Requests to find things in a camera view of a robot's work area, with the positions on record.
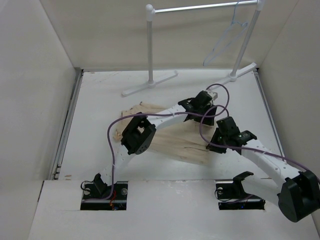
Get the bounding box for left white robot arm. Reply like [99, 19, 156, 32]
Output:
[93, 90, 218, 200]

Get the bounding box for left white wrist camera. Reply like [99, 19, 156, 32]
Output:
[207, 91, 218, 101]

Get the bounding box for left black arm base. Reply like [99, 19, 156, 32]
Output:
[80, 181, 129, 211]

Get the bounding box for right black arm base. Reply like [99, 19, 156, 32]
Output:
[214, 182, 266, 211]

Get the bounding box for white clothes rack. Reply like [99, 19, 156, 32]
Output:
[121, 0, 265, 97]

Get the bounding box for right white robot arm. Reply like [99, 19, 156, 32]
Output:
[207, 116, 320, 223]

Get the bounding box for beige trousers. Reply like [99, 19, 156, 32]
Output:
[113, 102, 216, 165]

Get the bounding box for light blue wire hanger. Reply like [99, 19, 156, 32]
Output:
[202, 0, 249, 67]

